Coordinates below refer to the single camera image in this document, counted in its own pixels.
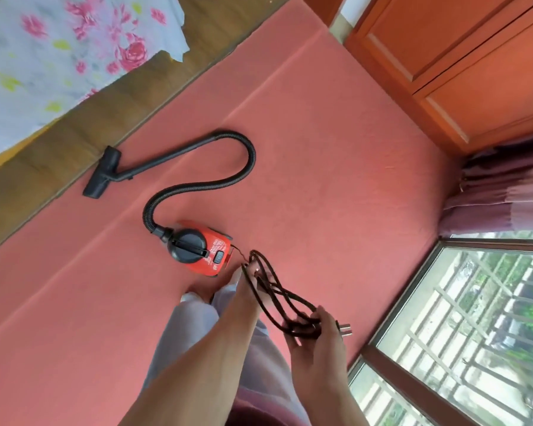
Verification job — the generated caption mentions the orange wooden wardrobe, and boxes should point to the orange wooden wardrobe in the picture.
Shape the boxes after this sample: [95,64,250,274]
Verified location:
[298,0,533,156]

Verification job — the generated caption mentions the red vacuum cleaner body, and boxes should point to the red vacuum cleaner body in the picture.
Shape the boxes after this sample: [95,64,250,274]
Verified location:
[166,220,234,277]

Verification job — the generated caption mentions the person's left forearm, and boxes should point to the person's left forearm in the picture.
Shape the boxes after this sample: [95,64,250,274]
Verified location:
[118,301,267,426]

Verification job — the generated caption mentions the black power cord with plug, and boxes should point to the black power cord with plug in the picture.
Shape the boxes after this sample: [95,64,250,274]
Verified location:
[229,245,353,341]

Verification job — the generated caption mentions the person's light grey trousers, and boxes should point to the person's light grey trousers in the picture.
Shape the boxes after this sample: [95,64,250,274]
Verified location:
[141,283,312,426]

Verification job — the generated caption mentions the wooden bed frame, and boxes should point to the wooden bed frame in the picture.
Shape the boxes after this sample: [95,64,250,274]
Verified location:
[0,0,295,260]

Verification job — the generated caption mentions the person's left hand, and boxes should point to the person's left hand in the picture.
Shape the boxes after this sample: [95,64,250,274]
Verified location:
[225,263,277,321]

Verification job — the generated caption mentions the white window grille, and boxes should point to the white window grille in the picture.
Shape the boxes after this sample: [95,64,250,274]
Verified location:
[353,250,533,426]

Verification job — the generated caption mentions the brown window frame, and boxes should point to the brown window frame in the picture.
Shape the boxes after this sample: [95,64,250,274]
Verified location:
[346,236,533,426]

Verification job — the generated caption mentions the black vacuum wand with nozzle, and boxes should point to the black vacuum wand with nozzle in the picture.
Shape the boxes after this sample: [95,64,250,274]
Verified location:
[83,133,216,200]

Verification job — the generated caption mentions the yellow mattress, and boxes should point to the yellow mattress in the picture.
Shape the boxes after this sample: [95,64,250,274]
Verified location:
[0,127,45,182]

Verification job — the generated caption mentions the purple curtain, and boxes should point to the purple curtain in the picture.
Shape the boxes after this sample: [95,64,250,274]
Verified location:
[437,132,533,241]

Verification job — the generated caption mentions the person's right forearm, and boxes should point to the person's right forearm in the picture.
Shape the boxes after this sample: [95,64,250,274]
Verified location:
[295,378,370,426]

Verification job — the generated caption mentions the person's right hand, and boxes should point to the person's right hand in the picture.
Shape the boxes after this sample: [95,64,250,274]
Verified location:
[286,305,351,396]

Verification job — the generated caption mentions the black ribbed vacuum hose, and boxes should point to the black ribbed vacuum hose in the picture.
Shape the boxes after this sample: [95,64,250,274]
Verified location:
[142,130,257,238]

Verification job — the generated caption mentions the floral bedsheet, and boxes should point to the floral bedsheet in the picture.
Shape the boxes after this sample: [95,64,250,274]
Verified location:
[0,0,192,164]

